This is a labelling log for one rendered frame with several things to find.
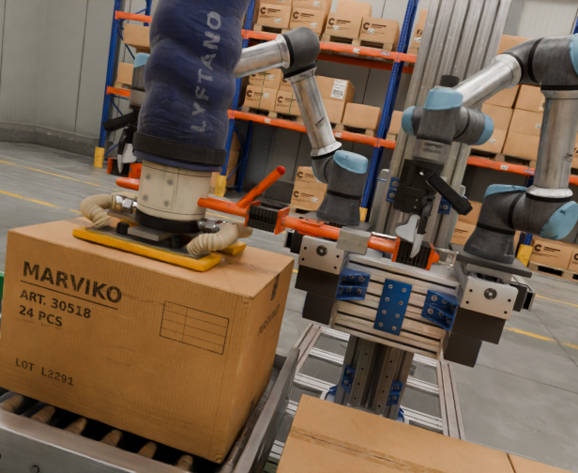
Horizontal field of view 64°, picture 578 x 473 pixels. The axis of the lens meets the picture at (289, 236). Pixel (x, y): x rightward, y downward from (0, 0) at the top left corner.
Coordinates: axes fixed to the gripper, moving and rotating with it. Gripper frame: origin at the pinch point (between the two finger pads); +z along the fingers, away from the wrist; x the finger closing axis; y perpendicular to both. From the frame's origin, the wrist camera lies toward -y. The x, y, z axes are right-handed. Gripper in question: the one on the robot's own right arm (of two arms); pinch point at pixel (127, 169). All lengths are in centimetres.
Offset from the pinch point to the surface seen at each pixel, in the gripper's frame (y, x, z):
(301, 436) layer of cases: 75, -26, 53
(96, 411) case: 29, -46, 50
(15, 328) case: 5, -46, 37
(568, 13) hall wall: 302, 804, -327
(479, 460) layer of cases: 122, -12, 53
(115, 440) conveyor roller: 36, -49, 53
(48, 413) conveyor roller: 18, -49, 53
